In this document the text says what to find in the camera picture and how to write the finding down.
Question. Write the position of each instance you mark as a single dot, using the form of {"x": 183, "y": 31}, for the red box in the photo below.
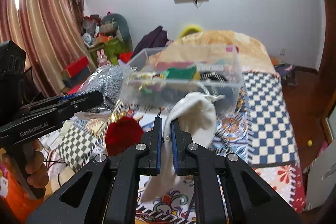
{"x": 72, "y": 70}

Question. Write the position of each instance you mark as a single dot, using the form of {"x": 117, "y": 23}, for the green knitted cloth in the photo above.
{"x": 179, "y": 73}

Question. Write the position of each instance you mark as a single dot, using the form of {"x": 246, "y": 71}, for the striped pink curtain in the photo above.
{"x": 49, "y": 31}

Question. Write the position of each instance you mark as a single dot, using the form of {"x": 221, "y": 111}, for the clear plastic storage box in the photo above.
{"x": 147, "y": 87}

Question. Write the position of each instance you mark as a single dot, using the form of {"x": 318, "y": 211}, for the dark purple clothing pile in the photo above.
{"x": 156, "y": 38}

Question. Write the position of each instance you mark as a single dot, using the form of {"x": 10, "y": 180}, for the red velvet pouch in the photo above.
{"x": 121, "y": 135}

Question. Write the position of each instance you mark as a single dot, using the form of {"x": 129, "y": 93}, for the person's left hand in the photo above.
{"x": 35, "y": 167}

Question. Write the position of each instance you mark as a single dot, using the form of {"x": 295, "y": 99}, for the green box of toys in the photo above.
{"x": 112, "y": 50}

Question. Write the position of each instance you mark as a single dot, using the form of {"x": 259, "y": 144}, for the grey fabric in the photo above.
{"x": 108, "y": 80}

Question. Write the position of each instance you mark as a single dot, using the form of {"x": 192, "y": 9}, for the white cloth pouch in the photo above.
{"x": 197, "y": 116}

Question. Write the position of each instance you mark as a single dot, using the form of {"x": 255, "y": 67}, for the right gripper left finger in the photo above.
{"x": 105, "y": 190}

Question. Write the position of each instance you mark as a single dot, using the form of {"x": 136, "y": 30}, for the yellow fleece blanket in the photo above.
{"x": 212, "y": 46}

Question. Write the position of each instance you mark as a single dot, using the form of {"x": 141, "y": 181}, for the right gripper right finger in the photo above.
{"x": 226, "y": 188}

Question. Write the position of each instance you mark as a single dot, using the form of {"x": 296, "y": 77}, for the pink rabbit plush toy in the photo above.
{"x": 102, "y": 59}

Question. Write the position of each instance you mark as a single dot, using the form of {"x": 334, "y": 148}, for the grey green plush toy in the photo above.
{"x": 115, "y": 25}

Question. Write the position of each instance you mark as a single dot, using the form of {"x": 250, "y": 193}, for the yellow curved pillow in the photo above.
{"x": 190, "y": 29}

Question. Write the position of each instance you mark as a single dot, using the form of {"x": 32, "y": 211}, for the blue white checkered mat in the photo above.
{"x": 271, "y": 135}

